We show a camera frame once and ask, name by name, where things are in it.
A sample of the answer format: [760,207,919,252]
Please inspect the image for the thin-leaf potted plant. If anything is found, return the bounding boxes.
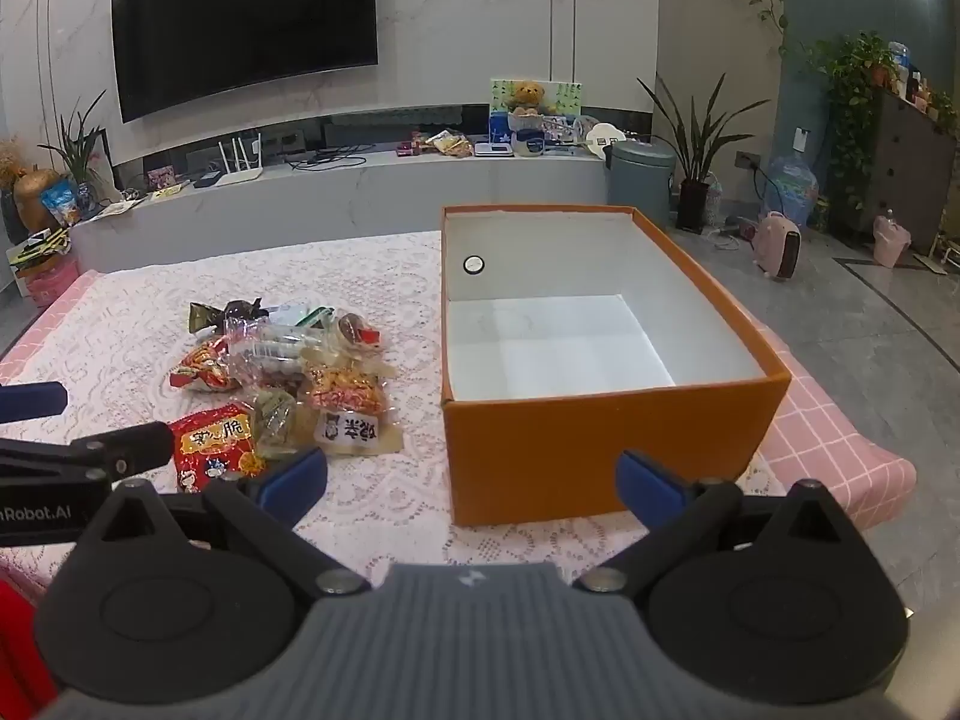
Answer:
[37,90,110,190]

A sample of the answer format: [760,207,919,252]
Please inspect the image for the red cloth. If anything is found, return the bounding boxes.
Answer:
[0,576,58,720]

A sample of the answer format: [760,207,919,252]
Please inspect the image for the white cloud-shaped sign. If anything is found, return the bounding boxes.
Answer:
[585,124,628,158]

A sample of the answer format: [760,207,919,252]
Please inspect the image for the green sausage stick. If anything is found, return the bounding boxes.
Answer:
[262,304,335,327]

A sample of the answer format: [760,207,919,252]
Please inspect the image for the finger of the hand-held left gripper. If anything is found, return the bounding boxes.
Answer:
[0,421,176,485]
[0,381,69,423]

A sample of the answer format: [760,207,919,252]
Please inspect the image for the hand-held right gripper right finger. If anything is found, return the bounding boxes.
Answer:
[574,450,871,595]

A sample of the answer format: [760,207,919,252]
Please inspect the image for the blue water jug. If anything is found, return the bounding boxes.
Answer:
[763,154,820,230]

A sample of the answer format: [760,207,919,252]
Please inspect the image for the green picture board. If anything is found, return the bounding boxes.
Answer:
[490,79,584,118]

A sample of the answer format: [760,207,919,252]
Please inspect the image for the gold vase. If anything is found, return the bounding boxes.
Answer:
[13,169,62,233]

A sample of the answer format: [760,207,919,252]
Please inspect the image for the beige packet with black label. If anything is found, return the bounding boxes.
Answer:
[313,409,406,458]

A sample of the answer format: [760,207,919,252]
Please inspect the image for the long-leaf potted plant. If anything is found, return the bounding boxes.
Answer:
[637,73,771,233]

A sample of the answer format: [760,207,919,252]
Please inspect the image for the dark candy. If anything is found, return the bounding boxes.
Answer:
[187,298,269,335]

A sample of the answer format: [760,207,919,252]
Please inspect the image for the leafy plant on cabinet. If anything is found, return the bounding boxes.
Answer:
[810,31,899,226]

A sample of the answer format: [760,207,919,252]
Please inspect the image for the orange cardboard box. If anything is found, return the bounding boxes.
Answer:
[439,204,793,527]

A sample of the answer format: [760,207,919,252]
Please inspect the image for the red noodle snack packet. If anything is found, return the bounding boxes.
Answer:
[171,403,265,494]

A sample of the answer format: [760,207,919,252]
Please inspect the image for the grey trash bin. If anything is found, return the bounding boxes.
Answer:
[606,139,676,230]

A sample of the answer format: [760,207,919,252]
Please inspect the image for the white lace tablecloth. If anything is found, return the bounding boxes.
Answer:
[0,229,781,616]

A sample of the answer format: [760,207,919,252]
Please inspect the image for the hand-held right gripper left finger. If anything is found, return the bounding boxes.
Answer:
[75,448,370,601]

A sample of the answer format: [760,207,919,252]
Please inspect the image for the black cables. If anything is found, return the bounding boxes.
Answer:
[289,147,370,170]

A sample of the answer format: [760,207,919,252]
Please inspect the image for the marble television console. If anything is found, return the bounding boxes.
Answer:
[71,146,610,275]

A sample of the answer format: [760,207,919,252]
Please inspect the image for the pink bucket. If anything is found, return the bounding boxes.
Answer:
[874,210,912,269]

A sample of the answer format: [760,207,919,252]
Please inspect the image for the pile of snacks on console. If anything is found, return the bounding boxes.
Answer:
[396,129,473,158]

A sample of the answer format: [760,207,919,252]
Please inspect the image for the pink heater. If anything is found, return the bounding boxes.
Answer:
[752,211,802,280]

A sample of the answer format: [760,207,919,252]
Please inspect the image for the black television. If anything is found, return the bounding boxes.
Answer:
[111,0,378,123]

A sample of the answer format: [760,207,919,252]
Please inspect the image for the pink box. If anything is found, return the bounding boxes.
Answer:
[22,251,80,306]

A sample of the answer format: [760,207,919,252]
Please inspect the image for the grey cabinet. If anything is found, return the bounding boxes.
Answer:
[847,86,957,256]

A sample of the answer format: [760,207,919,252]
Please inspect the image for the green brown snack packet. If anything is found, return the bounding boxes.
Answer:
[251,388,316,460]

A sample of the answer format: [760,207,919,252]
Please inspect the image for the white router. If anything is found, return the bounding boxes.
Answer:
[216,133,265,182]

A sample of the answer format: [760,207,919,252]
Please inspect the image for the pink grid cloth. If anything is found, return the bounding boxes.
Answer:
[0,270,917,526]

